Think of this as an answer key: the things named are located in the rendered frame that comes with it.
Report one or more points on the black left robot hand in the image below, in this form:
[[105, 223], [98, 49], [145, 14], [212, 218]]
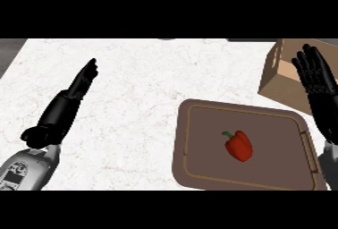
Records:
[[60, 113]]

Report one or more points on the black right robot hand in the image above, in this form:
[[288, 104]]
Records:
[[318, 83]]

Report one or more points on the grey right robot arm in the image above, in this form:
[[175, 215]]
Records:
[[330, 167]]

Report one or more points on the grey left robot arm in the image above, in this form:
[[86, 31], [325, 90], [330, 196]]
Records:
[[27, 170]]

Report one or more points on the open cardboard box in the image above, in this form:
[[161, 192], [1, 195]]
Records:
[[288, 76]]

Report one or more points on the brown tray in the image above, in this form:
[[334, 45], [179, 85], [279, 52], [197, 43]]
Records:
[[247, 146]]

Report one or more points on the red bell pepper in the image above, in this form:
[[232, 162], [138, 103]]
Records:
[[240, 146]]

